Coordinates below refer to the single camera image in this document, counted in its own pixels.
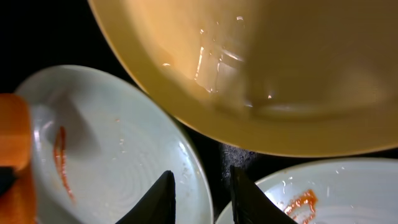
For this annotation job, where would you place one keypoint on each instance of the light blue plate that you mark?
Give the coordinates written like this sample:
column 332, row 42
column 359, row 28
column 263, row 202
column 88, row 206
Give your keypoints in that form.
column 353, row 190
column 99, row 144

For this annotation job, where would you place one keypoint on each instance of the yellow plate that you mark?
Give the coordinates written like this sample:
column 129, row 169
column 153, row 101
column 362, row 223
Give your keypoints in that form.
column 314, row 78

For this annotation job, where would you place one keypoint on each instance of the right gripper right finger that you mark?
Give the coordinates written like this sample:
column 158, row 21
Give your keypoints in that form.
column 250, row 204

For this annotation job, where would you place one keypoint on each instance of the orange green scrub sponge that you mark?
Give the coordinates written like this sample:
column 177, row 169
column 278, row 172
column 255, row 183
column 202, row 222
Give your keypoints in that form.
column 18, row 204

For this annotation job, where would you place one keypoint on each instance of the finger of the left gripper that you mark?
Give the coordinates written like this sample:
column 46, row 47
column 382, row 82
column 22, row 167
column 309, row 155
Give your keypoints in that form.
column 7, row 178

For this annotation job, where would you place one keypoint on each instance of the black round tray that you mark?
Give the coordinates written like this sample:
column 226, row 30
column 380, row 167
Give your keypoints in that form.
column 38, row 34

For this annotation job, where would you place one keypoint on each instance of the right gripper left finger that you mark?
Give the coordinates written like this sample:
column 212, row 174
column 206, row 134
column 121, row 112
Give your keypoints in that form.
column 157, row 206

